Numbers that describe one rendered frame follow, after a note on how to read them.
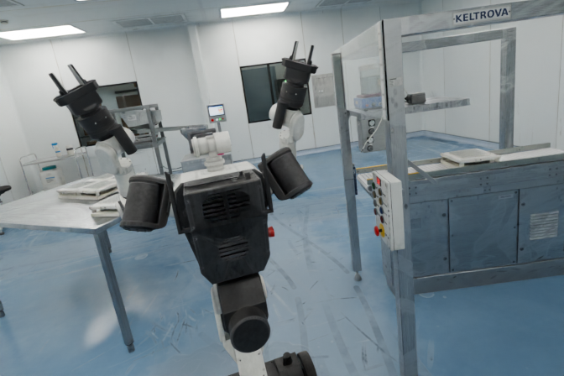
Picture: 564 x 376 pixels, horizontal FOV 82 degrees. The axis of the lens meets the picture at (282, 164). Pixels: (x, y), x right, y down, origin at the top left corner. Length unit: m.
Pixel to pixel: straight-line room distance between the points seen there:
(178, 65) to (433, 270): 5.85
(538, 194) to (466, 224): 0.48
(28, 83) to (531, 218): 7.69
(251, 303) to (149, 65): 6.35
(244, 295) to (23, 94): 7.15
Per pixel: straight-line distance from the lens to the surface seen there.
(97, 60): 7.33
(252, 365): 1.51
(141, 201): 0.99
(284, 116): 1.14
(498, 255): 2.62
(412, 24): 1.28
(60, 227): 2.34
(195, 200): 0.83
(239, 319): 0.99
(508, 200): 2.50
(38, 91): 7.74
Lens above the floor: 1.46
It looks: 13 degrees down
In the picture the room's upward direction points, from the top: 8 degrees counter-clockwise
